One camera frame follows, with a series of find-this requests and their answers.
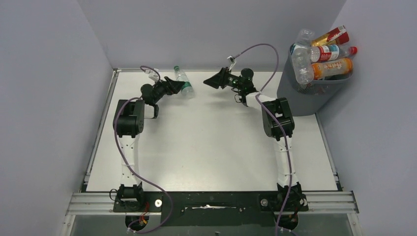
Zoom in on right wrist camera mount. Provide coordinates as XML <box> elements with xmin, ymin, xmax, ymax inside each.
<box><xmin>227</xmin><ymin>56</ymin><xmax>236</xmax><ymax>72</ymax></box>

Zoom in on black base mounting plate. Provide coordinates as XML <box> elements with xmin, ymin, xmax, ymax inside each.
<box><xmin>112</xmin><ymin>191</ymin><xmax>309</xmax><ymax>231</ymax></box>

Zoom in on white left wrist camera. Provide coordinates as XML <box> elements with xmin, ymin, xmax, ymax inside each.
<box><xmin>145</xmin><ymin>68</ymin><xmax>160</xmax><ymax>82</ymax></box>

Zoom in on grey mesh waste bin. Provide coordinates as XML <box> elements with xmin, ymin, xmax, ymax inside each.
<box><xmin>277</xmin><ymin>52</ymin><xmax>353</xmax><ymax>117</ymax></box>

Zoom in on red cap bottle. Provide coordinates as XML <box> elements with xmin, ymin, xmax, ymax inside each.
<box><xmin>310</xmin><ymin>44</ymin><xmax>358</xmax><ymax>63</ymax></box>

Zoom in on aluminium frame rail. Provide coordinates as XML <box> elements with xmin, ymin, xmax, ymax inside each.
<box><xmin>66</xmin><ymin>192</ymin><xmax>114</xmax><ymax>215</ymax></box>

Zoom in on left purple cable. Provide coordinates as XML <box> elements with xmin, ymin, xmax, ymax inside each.
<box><xmin>113</xmin><ymin>65</ymin><xmax>174</xmax><ymax>235</ymax></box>

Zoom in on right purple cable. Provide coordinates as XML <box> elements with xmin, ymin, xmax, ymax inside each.
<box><xmin>228</xmin><ymin>43</ymin><xmax>294</xmax><ymax>236</ymax></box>

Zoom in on green cap bottle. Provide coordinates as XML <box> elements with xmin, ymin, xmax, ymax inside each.
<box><xmin>174</xmin><ymin>65</ymin><xmax>195</xmax><ymax>99</ymax></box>

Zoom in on orange juice bottle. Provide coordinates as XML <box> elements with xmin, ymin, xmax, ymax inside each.
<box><xmin>311</xmin><ymin>58</ymin><xmax>354</xmax><ymax>80</ymax></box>

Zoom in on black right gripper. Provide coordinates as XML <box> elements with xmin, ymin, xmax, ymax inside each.
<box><xmin>203</xmin><ymin>67</ymin><xmax>243</xmax><ymax>90</ymax></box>

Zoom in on crushed bottle white blue label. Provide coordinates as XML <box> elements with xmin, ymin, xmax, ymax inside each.
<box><xmin>289</xmin><ymin>29</ymin><xmax>315</xmax><ymax>55</ymax></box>

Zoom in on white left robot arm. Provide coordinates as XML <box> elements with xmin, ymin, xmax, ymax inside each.
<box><xmin>113</xmin><ymin>76</ymin><xmax>185</xmax><ymax>212</ymax></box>

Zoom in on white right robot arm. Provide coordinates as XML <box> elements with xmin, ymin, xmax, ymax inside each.
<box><xmin>203</xmin><ymin>67</ymin><xmax>302</xmax><ymax>210</ymax></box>

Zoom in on crushed clear bottle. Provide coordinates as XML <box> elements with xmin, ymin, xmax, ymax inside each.
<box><xmin>291</xmin><ymin>48</ymin><xmax>314</xmax><ymax>85</ymax></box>

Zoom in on purple cable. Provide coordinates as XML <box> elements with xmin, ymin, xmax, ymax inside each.
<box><xmin>113</xmin><ymin>65</ymin><xmax>174</xmax><ymax>235</ymax></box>
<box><xmin>228</xmin><ymin>43</ymin><xmax>294</xmax><ymax>236</ymax></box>

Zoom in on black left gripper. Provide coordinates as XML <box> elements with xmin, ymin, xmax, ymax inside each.
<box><xmin>152</xmin><ymin>76</ymin><xmax>184</xmax><ymax>103</ymax></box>

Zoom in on amber tea bottle red label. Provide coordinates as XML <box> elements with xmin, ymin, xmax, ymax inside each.
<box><xmin>311</xmin><ymin>26</ymin><xmax>350</xmax><ymax>46</ymax></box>

